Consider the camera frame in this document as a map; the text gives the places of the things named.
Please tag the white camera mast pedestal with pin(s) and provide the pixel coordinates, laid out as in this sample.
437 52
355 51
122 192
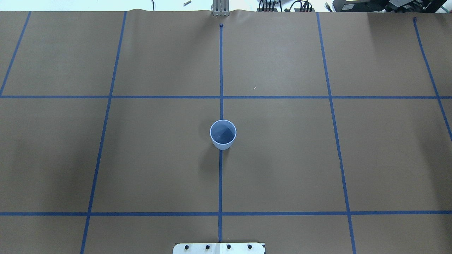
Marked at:
220 248

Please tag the aluminium frame post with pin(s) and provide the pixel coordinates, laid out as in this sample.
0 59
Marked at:
220 8

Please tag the black monitor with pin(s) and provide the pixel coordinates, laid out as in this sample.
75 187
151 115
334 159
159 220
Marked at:
397 6

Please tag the blue plastic cup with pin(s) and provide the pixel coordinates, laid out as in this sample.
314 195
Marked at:
223 134

